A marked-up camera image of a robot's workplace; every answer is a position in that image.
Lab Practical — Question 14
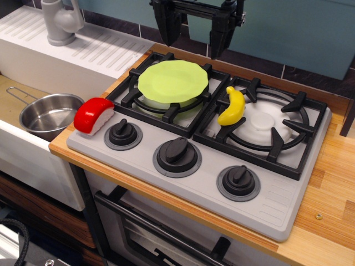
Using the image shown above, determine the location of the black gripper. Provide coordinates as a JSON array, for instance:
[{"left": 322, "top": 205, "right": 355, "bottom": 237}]
[{"left": 150, "top": 1, "right": 246, "bottom": 59}]

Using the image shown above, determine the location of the yellow toy banana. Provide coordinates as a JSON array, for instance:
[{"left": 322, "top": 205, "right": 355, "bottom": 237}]
[{"left": 217, "top": 86, "right": 246, "bottom": 126}]

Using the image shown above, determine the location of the light green plastic plate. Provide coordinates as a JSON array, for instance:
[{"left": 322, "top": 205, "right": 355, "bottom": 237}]
[{"left": 138, "top": 60, "right": 209, "bottom": 104}]

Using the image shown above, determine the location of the black left burner grate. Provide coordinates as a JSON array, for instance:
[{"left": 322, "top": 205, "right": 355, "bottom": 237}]
[{"left": 107, "top": 52, "right": 230, "bottom": 137}]

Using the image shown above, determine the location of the black burner grate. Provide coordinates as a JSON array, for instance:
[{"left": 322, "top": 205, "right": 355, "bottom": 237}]
[
  {"left": 193, "top": 77, "right": 332, "bottom": 180},
  {"left": 107, "top": 52, "right": 230, "bottom": 137}
]

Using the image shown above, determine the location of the white toy sink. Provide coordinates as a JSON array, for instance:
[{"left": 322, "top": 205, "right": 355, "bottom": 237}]
[{"left": 1, "top": 6, "right": 152, "bottom": 211}]

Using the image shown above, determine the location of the grey toy faucet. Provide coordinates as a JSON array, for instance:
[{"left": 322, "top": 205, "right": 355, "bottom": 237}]
[{"left": 41, "top": 1, "right": 84, "bottom": 47}]

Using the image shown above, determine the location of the black right burner grate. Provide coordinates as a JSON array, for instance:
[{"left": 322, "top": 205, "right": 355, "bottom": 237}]
[{"left": 193, "top": 77, "right": 332, "bottom": 180}]

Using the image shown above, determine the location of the black left stove knob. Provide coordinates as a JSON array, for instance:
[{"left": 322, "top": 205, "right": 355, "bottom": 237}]
[{"left": 104, "top": 119, "right": 143, "bottom": 151}]

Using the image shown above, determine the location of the black stove knob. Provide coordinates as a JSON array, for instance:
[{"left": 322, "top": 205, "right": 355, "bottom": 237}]
[
  {"left": 216, "top": 165, "right": 261, "bottom": 202},
  {"left": 104, "top": 119, "right": 143, "bottom": 151},
  {"left": 153, "top": 137, "right": 202, "bottom": 178}
]

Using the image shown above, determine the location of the black middle stove knob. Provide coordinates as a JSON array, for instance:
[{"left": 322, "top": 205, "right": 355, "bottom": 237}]
[{"left": 153, "top": 137, "right": 202, "bottom": 178}]

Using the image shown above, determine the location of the red white toy sushi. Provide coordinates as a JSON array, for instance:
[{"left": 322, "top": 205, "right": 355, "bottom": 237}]
[{"left": 73, "top": 98, "right": 114, "bottom": 136}]

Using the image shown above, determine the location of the black right stove knob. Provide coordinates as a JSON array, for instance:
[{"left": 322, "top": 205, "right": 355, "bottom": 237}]
[{"left": 216, "top": 165, "right": 261, "bottom": 202}]

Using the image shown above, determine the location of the small steel saucepan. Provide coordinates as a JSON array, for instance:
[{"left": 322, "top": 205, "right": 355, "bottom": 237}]
[{"left": 6, "top": 86, "right": 84, "bottom": 142}]

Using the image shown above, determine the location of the grey toy stove top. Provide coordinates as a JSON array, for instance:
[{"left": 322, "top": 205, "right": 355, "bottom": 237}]
[{"left": 65, "top": 52, "right": 333, "bottom": 243}]

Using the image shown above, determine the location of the toy oven door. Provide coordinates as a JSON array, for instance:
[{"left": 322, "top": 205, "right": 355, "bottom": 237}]
[{"left": 93, "top": 186, "right": 283, "bottom": 265}]

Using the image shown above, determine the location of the brass screw in counter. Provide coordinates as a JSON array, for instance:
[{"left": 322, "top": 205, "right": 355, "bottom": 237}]
[{"left": 316, "top": 213, "right": 323, "bottom": 220}]

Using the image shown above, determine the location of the black braided cable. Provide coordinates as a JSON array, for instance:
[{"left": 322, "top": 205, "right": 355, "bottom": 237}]
[{"left": 0, "top": 218, "right": 30, "bottom": 266}]

